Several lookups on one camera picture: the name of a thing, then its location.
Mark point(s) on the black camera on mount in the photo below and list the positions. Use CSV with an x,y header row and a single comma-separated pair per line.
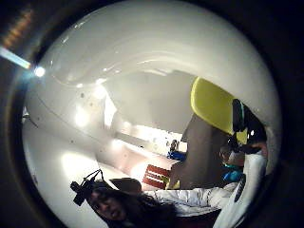
x,y
83,188

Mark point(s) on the yellow plastic bowl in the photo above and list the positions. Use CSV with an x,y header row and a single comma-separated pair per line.
x,y
212,103

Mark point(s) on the blue object with black top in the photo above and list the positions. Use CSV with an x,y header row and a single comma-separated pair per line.
x,y
175,152

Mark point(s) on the red box with white stripes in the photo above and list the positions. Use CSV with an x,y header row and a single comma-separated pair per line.
x,y
155,176

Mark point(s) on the large white glossy bowl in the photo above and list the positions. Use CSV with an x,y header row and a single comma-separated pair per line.
x,y
164,41

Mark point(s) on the small teal blue object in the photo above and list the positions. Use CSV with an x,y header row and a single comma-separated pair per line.
x,y
232,174

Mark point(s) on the the person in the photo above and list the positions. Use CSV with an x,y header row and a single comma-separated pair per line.
x,y
126,202

